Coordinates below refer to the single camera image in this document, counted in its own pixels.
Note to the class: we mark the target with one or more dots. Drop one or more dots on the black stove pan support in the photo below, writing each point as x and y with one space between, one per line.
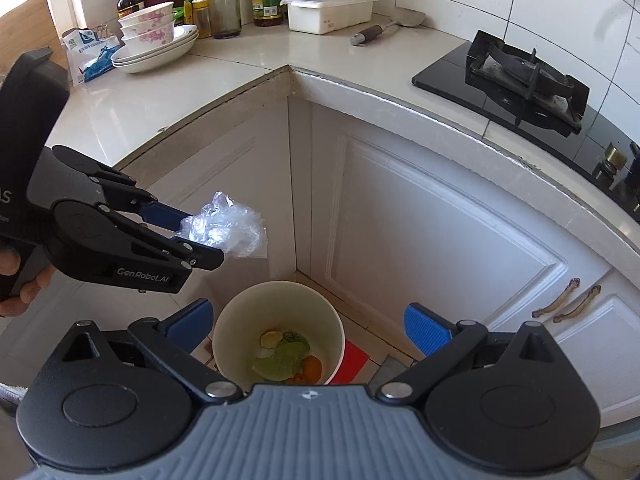
525 77

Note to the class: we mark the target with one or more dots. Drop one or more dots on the bamboo cutting board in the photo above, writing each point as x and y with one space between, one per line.
30 25

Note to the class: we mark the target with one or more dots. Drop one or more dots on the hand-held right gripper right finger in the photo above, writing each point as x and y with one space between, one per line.
427 331

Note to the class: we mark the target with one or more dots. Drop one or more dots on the white floral plate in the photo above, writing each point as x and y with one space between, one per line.
150 67
187 42
185 35

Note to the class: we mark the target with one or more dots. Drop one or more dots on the brass stove knob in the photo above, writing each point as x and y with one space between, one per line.
611 160

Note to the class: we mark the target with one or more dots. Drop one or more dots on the red flat object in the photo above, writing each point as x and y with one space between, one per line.
350 362

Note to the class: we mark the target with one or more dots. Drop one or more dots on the red cap glass bottle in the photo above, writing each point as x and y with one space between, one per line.
224 5

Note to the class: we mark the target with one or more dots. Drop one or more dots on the pale green cabbage leaf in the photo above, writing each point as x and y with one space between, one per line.
280 364

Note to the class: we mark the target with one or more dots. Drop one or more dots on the white plastic lidded box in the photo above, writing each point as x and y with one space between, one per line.
325 15

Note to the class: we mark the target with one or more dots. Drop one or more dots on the white round waste bin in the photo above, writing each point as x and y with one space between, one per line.
235 320

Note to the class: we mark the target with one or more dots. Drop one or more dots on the metal spatula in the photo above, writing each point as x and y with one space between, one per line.
410 17

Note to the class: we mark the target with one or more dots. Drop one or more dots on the clear plastic wrap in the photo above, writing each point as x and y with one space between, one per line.
225 225

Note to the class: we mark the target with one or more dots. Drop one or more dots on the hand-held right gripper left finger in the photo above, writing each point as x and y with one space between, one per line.
192 324

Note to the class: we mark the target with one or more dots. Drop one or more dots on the black glass gas stove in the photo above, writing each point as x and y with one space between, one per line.
450 82

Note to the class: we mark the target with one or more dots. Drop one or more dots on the green lid spice jar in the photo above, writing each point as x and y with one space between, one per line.
192 2

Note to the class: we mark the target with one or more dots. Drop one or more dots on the person's left hand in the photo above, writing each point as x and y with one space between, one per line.
7 262

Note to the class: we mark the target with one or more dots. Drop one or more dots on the yellow lid spice jar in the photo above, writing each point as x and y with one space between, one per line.
201 20

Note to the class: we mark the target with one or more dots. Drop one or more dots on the metal binder clip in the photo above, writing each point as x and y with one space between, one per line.
102 31

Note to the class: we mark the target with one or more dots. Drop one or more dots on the blue and white plastic bag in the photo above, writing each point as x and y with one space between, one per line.
92 57

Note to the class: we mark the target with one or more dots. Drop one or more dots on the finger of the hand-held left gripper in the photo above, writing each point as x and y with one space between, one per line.
160 212
200 258

